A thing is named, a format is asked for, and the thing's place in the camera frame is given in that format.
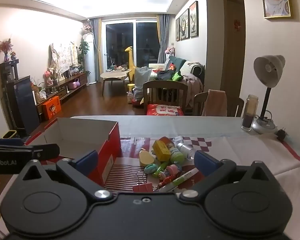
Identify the wooden door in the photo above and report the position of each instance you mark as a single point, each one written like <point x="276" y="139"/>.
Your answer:
<point x="231" y="55"/>

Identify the black power plug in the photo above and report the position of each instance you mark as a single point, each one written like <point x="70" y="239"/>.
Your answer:
<point x="281" y="135"/>

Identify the silver metal bottle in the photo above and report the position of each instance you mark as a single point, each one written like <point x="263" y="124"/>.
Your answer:
<point x="187" y="151"/>

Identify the red door decoration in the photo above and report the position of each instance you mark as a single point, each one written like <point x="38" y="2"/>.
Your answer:
<point x="238" y="25"/>

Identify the pink doll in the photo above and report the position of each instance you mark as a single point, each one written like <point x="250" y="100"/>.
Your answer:
<point x="48" y="76"/>

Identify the red bag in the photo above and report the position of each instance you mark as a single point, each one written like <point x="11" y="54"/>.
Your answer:
<point x="137" y="103"/>

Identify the pink toy bag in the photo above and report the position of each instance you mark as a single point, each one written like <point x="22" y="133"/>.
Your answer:
<point x="74" y="83"/>

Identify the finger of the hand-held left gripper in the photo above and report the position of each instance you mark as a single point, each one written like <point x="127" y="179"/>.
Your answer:
<point x="47" y="151"/>
<point x="5" y="141"/>

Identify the small yellow stool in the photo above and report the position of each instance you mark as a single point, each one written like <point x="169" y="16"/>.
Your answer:
<point x="130" y="87"/>

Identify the green potted plant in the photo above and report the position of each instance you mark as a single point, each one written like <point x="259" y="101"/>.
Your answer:
<point x="83" y="50"/>

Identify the wooden TV cabinet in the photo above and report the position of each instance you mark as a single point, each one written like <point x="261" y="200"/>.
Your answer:
<point x="65" y="85"/>

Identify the grey curtain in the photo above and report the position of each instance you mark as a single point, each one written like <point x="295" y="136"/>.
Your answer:
<point x="97" y="50"/>
<point x="163" y="35"/>

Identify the orange gift box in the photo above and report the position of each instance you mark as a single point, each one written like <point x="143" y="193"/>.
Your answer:
<point x="52" y="108"/>

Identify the white cardboard box red trim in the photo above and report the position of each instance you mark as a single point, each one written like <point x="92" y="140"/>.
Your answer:
<point x="90" y="130"/>

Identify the plastic bottle with green cap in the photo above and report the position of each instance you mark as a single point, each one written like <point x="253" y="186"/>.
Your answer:
<point x="177" y="156"/>

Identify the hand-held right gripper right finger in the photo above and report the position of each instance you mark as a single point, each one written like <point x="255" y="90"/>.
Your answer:
<point x="206" y="161"/>

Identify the small yellow box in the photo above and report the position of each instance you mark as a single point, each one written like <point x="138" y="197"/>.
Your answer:
<point x="161" y="151"/>

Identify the black tall appliance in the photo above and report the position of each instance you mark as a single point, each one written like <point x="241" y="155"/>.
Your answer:
<point x="22" y="102"/>

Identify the teal pillow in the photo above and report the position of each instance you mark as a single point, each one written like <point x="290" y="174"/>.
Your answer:
<point x="177" y="62"/>

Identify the pink binder clip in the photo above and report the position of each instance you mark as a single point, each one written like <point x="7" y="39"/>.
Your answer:
<point x="142" y="186"/>

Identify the teal correction tape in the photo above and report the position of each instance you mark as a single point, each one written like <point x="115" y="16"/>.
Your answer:
<point x="150" y="168"/>

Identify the grey desk lamp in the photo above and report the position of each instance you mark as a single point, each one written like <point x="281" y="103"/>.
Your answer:
<point x="267" y="67"/>

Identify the yellow pear-shaped toy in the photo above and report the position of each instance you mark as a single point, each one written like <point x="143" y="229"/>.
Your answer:
<point x="146" y="157"/>

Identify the wooden coffee table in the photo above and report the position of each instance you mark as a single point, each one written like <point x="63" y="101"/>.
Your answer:
<point x="115" y="75"/>

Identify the white standing air conditioner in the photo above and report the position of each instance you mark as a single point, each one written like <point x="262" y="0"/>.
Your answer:
<point x="89" y="60"/>

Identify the bright green highlighter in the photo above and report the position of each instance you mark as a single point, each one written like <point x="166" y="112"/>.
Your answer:
<point x="161" y="168"/>

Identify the yellow green bin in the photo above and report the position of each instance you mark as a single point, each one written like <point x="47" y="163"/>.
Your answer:
<point x="8" y="134"/>

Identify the red printed cushion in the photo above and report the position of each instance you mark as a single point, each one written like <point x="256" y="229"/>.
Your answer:
<point x="165" y="110"/>

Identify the pink flowers in vase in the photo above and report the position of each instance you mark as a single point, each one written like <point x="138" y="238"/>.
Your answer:
<point x="4" y="47"/>

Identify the red white printed table mat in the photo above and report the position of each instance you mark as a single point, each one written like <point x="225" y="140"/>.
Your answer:
<point x="252" y="152"/>

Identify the green cloth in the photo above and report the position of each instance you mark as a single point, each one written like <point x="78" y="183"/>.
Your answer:
<point x="177" y="76"/>

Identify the sofa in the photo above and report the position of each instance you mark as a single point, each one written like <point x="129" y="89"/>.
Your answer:
<point x="153" y="65"/>

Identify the wooden slatted chair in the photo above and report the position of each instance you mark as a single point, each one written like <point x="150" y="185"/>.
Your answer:
<point x="165" y="83"/>

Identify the orange small figure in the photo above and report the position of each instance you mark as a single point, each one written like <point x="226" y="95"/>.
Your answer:
<point x="166" y="182"/>

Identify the glass bottle with dark contents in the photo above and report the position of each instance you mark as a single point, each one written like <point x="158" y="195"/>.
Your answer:
<point x="249" y="115"/>

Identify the large grey plastic bag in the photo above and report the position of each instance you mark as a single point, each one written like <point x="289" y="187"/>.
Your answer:
<point x="142" y="80"/>

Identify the clear plastic jar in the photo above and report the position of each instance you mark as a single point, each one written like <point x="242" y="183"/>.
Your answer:
<point x="130" y="97"/>

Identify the black clothing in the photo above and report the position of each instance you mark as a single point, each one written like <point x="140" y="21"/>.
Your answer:
<point x="165" y="74"/>

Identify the glass balcony door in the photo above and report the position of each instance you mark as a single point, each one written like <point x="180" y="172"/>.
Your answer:
<point x="130" y="45"/>

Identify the pink towel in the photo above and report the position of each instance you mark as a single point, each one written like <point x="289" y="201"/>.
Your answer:
<point x="215" y="102"/>

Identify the pink blanket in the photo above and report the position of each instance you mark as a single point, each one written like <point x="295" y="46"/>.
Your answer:
<point x="192" y="87"/>

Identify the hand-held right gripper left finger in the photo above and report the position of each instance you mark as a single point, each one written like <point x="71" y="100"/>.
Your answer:
<point x="86" y="159"/>

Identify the white green marker pen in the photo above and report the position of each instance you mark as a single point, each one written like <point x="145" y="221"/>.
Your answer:
<point x="182" y="178"/>

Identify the yellow giraffe toy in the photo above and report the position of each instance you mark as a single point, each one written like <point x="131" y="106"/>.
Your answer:
<point x="131" y="62"/>

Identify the dark framed picture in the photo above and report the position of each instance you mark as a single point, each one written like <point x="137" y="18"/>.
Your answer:
<point x="177" y="29"/>
<point x="193" y="20"/>
<point x="184" y="25"/>

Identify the white printed hanging cloth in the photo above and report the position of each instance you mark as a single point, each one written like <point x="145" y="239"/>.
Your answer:
<point x="62" y="57"/>

